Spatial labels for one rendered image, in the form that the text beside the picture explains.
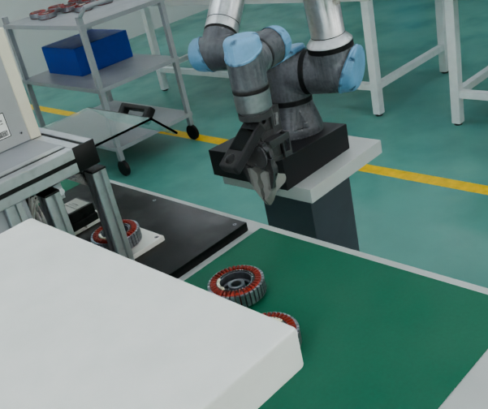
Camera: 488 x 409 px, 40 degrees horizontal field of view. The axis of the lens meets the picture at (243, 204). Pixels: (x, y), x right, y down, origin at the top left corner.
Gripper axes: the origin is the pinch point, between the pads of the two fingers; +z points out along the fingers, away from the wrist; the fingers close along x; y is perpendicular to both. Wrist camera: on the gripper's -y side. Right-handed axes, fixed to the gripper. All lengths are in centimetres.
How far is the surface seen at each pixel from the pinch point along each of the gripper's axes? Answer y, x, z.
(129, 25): 359, 560, 70
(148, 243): -18.6, 20.9, 6.0
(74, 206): -29.6, 27.0, -7.9
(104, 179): -31.5, 7.4, -18.8
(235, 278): -17.8, -6.1, 7.4
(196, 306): -64, -61, -36
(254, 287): -19.7, -13.5, 5.9
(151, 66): 143, 231, 30
